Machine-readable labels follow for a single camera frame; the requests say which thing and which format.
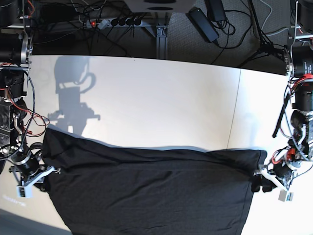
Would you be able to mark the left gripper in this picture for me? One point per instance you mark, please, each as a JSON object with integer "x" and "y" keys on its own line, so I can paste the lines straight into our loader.
{"x": 282, "y": 169}

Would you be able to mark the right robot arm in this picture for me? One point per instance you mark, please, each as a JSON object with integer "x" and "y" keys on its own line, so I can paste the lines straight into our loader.
{"x": 15, "y": 117}

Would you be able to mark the aluminium frame post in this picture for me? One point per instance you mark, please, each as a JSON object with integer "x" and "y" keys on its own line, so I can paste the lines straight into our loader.
{"x": 162, "y": 22}

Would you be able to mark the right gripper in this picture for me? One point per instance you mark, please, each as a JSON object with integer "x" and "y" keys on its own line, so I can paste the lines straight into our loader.
{"x": 26, "y": 169}

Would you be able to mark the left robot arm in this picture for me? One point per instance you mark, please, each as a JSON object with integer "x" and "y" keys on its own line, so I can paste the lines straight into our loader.
{"x": 297, "y": 107}

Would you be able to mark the black T-shirt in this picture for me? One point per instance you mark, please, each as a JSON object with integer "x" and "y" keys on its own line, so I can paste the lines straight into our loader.
{"x": 105, "y": 190}

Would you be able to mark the black power adapter brick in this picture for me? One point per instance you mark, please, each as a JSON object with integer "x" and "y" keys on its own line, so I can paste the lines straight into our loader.
{"x": 203, "y": 25}

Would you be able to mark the grey power strip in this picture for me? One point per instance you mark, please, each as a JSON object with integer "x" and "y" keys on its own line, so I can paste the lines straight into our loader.
{"x": 104, "y": 23}

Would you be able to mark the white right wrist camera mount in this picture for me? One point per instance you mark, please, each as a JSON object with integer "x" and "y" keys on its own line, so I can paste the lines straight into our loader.
{"x": 24, "y": 188}

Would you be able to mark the black tripod stand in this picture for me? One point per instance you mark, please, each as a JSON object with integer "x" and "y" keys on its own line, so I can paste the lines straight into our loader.
{"x": 298, "y": 53}

